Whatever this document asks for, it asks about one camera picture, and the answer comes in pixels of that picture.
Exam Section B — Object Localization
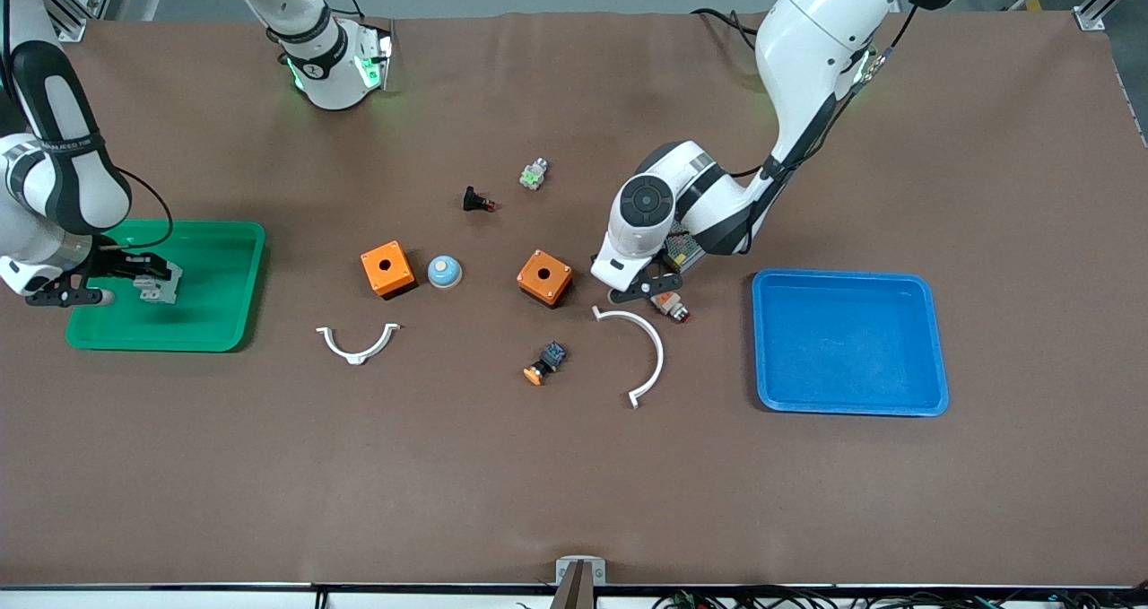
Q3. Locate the white circuit breaker red lever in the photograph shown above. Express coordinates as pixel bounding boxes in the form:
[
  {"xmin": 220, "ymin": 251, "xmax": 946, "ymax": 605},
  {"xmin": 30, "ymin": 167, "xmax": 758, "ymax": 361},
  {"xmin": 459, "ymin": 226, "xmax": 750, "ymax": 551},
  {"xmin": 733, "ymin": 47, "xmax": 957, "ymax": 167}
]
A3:
[{"xmin": 135, "ymin": 262, "xmax": 184, "ymax": 304}]

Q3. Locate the perforated metal power supply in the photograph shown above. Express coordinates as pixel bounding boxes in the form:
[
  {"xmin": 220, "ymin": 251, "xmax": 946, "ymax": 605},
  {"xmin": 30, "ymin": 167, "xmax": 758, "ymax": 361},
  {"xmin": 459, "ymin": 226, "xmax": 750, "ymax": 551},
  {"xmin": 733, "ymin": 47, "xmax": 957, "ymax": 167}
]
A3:
[{"xmin": 665, "ymin": 232, "xmax": 707, "ymax": 274}]

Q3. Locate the large white pipe clamp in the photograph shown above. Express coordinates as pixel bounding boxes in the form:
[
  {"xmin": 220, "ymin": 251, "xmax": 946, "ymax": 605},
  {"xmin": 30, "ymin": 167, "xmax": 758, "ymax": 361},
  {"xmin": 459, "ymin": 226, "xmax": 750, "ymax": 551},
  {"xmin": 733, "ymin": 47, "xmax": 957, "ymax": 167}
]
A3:
[{"xmin": 592, "ymin": 306, "xmax": 665, "ymax": 410}]

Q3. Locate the orange button box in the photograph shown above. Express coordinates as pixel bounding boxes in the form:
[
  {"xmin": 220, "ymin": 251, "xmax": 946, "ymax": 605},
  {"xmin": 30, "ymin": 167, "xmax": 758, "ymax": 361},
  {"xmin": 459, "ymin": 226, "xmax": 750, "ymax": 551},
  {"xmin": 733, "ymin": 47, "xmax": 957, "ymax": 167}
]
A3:
[
  {"xmin": 361, "ymin": 241, "xmax": 418, "ymax": 300},
  {"xmin": 517, "ymin": 249, "xmax": 574, "ymax": 309}
]

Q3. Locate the green plastic tray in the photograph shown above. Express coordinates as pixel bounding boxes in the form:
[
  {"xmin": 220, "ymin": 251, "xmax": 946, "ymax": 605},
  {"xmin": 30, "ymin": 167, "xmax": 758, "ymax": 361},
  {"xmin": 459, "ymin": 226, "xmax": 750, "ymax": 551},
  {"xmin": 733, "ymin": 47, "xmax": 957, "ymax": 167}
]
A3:
[{"xmin": 65, "ymin": 221, "xmax": 267, "ymax": 352}]

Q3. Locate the blue plastic tray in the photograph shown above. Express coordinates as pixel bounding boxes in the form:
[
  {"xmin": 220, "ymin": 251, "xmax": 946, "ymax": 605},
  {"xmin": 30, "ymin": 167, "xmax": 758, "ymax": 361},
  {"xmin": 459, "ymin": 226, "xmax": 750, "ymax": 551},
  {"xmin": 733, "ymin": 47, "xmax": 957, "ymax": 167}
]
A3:
[{"xmin": 752, "ymin": 268, "xmax": 950, "ymax": 417}]

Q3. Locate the small white pipe clamp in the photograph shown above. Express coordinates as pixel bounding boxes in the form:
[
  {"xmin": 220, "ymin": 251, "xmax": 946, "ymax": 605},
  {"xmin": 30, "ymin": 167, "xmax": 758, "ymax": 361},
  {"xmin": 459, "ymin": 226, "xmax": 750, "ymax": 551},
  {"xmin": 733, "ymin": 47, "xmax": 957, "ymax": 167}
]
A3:
[{"xmin": 316, "ymin": 323, "xmax": 401, "ymax": 366}]

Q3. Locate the brown table mat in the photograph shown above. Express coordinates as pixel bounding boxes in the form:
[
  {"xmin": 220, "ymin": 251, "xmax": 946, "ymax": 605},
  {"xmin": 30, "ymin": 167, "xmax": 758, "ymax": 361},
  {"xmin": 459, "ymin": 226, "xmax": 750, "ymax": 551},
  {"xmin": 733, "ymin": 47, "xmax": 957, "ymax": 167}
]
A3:
[{"xmin": 0, "ymin": 10, "xmax": 1148, "ymax": 587}]

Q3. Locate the orange mushroom pushbutton switch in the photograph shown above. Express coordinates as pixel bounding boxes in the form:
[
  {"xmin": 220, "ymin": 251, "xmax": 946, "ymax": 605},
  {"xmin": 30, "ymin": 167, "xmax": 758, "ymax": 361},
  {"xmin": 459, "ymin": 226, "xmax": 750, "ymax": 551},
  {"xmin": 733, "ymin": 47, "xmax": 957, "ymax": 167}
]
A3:
[{"xmin": 523, "ymin": 341, "xmax": 568, "ymax": 387}]

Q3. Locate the black left base cable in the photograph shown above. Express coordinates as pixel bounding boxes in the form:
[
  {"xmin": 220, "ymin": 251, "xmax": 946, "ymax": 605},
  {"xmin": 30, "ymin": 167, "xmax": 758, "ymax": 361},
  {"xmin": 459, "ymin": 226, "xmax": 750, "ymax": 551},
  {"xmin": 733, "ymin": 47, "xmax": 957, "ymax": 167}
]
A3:
[{"xmin": 689, "ymin": 6, "xmax": 765, "ymax": 54}]

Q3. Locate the gray metal table bracket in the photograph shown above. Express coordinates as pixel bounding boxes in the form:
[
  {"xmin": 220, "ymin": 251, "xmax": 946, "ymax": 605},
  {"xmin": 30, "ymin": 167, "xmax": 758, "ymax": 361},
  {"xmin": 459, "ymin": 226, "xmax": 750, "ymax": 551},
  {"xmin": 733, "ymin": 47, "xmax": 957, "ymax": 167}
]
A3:
[{"xmin": 549, "ymin": 555, "xmax": 607, "ymax": 609}]

